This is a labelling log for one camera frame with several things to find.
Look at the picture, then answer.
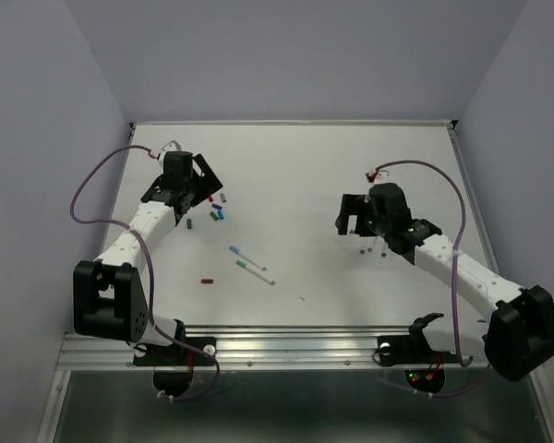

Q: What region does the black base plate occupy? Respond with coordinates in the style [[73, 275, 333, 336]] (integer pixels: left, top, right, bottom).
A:
[[132, 337, 221, 402], [372, 335, 457, 395]]

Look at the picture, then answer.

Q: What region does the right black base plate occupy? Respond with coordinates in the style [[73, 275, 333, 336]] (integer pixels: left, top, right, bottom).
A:
[[372, 335, 457, 395]]

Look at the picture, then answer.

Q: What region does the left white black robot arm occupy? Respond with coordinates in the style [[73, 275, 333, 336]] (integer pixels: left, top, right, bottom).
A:
[[73, 141, 223, 364]]

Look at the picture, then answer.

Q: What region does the teal green cap marker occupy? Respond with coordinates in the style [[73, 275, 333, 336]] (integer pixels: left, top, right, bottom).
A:
[[236, 259, 276, 286]]

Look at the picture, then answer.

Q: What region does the aluminium front rail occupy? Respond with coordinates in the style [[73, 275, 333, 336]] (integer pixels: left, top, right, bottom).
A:
[[54, 328, 547, 370]]

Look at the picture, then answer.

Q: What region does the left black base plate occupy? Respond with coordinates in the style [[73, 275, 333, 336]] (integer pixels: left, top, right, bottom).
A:
[[132, 337, 221, 402]]

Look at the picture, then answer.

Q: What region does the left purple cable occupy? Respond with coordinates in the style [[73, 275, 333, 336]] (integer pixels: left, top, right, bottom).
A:
[[69, 145, 222, 402]]

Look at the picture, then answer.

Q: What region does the light blue cap marker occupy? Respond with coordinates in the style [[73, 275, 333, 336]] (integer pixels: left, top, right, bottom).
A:
[[229, 245, 268, 271]]

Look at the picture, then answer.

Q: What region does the aluminium right side rail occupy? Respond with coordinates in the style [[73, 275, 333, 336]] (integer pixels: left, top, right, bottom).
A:
[[446, 119, 521, 328]]

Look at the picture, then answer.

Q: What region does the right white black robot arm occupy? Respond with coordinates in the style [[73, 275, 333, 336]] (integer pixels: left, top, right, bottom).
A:
[[335, 183, 554, 381]]

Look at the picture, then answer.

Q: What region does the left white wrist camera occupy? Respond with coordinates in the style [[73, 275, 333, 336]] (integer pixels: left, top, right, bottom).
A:
[[158, 140, 182, 162]]

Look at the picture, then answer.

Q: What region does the aluminium rail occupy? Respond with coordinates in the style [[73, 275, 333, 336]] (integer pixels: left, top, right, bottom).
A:
[[54, 328, 547, 370], [446, 119, 521, 328]]

